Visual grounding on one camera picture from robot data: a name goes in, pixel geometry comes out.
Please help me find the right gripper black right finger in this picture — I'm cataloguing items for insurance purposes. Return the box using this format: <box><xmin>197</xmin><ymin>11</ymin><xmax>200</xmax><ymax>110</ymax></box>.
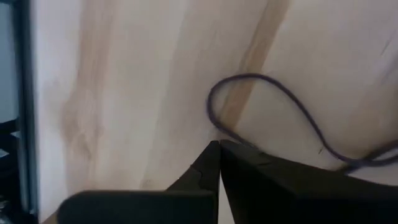
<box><xmin>220</xmin><ymin>139</ymin><xmax>398</xmax><ymax>224</ymax></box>

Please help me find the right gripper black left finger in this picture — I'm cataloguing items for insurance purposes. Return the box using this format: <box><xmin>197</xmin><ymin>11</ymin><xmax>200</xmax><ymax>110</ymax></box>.
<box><xmin>57</xmin><ymin>139</ymin><xmax>221</xmax><ymax>224</ymax></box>

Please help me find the dark purple rubber band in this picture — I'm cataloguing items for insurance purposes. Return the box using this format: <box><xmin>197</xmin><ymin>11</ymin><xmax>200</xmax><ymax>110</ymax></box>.
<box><xmin>206</xmin><ymin>73</ymin><xmax>398</xmax><ymax>171</ymax></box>

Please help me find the black aluminium table frame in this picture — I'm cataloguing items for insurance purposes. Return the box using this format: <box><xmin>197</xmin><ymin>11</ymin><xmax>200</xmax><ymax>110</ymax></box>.
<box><xmin>0</xmin><ymin>0</ymin><xmax>40</xmax><ymax>224</ymax></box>

